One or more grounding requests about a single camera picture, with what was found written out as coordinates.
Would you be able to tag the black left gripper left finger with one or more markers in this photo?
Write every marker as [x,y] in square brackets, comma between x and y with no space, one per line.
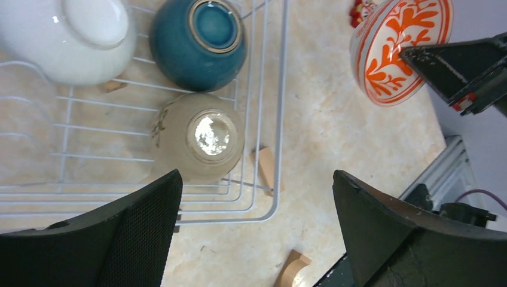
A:
[123,243]

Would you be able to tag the dark teal bowl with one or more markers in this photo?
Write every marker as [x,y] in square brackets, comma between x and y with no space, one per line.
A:
[198,45]

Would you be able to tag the large white bowl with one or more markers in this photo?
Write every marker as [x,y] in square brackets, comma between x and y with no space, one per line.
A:
[78,43]

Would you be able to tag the beige flower pattern bowl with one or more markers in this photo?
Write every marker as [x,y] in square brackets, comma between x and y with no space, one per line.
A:
[200,135]

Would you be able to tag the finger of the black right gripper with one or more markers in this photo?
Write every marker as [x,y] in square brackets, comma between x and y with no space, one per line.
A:
[434,62]

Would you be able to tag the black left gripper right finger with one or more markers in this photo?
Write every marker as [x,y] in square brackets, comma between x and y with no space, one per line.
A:
[392,243]

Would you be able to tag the small wooden block under rack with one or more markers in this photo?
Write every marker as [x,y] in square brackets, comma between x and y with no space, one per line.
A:
[112,85]

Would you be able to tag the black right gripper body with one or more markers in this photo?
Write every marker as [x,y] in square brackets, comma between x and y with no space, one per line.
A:
[480,92]

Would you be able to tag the arched wooden block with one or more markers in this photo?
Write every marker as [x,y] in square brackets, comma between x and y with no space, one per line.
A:
[294,263]

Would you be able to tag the white orange pattern bowl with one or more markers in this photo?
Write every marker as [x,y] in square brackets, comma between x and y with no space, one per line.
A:
[376,43]

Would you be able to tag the light wooden block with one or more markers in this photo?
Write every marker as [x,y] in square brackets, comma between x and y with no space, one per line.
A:
[266,167]

